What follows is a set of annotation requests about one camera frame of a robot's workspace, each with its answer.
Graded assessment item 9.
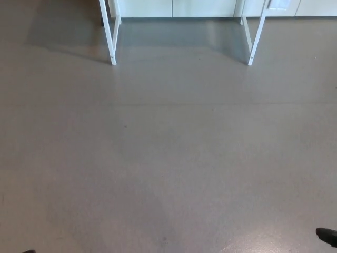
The white cabinet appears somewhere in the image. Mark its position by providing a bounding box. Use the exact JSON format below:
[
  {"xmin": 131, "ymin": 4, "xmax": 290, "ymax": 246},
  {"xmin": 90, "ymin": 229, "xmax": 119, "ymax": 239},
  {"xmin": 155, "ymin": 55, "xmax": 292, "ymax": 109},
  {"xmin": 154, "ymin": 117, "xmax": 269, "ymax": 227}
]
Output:
[{"xmin": 115, "ymin": 0, "xmax": 337, "ymax": 18}]

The white desk with metal legs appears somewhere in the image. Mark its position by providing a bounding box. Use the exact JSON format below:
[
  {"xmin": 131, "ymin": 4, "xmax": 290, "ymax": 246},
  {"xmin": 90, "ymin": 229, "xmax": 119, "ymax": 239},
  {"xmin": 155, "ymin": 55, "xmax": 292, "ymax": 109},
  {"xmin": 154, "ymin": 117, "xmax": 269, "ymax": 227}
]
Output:
[{"xmin": 98, "ymin": 0, "xmax": 273, "ymax": 66}]

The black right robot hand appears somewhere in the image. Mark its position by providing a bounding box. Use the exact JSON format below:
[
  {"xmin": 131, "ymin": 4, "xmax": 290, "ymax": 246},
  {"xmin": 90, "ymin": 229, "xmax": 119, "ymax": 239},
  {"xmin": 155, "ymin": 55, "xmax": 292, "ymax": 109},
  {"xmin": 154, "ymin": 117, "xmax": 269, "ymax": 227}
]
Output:
[{"xmin": 315, "ymin": 227, "xmax": 337, "ymax": 248}]

